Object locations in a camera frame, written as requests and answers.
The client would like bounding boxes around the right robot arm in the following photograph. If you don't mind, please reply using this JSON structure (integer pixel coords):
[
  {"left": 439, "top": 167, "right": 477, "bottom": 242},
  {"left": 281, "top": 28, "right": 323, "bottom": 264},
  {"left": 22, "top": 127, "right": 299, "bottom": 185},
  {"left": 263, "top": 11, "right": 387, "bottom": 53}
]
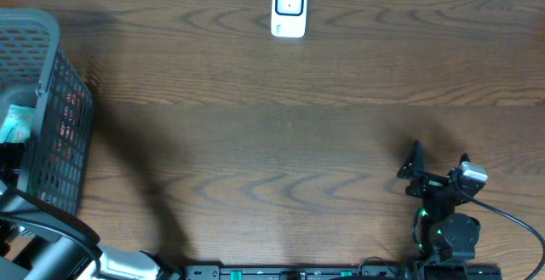
[{"left": 397, "top": 140, "right": 487, "bottom": 279}]

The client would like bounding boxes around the grey plastic basket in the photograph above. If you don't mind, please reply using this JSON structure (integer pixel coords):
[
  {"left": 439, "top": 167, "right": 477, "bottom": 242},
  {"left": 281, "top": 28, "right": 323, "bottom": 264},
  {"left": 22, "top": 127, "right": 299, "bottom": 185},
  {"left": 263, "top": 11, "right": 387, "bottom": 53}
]
[{"left": 1, "top": 8, "right": 95, "bottom": 214}]

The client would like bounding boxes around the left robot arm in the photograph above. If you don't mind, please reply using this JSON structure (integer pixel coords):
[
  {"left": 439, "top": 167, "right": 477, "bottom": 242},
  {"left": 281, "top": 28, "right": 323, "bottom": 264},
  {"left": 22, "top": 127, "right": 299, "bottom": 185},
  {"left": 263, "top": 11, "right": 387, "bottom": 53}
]
[{"left": 1, "top": 143, "right": 186, "bottom": 279}]

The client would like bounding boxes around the camera cable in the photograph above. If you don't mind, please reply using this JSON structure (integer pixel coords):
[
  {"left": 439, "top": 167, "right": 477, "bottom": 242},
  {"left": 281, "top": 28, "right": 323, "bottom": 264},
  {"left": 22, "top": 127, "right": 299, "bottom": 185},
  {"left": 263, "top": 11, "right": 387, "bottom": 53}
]
[
  {"left": 450, "top": 173, "right": 545, "bottom": 280},
  {"left": 0, "top": 214, "right": 103, "bottom": 280}
]

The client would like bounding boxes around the left camera cable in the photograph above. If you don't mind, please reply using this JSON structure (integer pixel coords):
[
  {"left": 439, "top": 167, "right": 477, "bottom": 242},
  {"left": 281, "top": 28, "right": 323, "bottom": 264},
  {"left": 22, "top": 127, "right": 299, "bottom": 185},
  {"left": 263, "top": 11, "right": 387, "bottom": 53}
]
[{"left": 0, "top": 214, "right": 103, "bottom": 280}]

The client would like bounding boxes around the white barcode scanner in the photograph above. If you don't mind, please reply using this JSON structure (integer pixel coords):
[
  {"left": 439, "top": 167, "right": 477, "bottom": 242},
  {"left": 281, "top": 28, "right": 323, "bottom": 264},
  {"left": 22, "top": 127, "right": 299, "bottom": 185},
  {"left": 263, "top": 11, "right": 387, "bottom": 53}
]
[{"left": 270, "top": 0, "right": 307, "bottom": 38}]

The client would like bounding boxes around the right camera cable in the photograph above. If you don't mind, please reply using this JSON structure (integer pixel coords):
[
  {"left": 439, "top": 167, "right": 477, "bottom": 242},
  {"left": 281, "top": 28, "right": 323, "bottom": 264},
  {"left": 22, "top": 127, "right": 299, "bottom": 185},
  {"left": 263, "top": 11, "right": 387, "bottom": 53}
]
[{"left": 450, "top": 173, "right": 545, "bottom": 280}]

